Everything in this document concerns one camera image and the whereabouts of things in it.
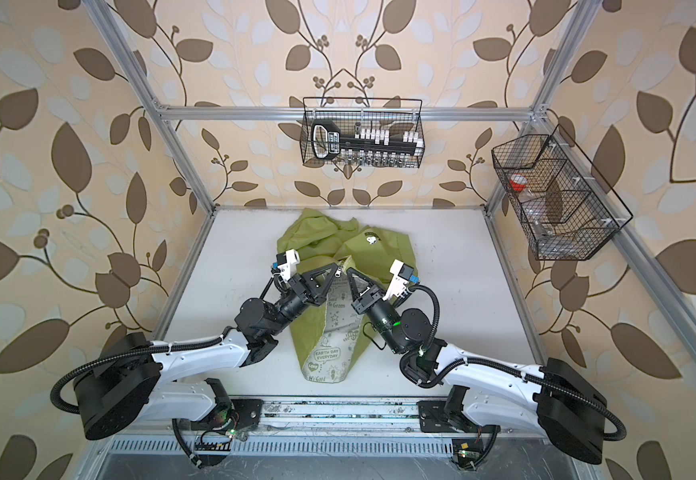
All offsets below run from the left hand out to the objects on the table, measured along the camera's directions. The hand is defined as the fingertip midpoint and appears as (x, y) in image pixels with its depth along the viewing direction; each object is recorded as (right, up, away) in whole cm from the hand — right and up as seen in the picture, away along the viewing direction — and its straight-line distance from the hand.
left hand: (337, 270), depth 63 cm
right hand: (+2, -1, +2) cm, 3 cm away
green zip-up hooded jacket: (-4, -22, +24) cm, 33 cm away
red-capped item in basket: (+48, +22, +18) cm, 56 cm away
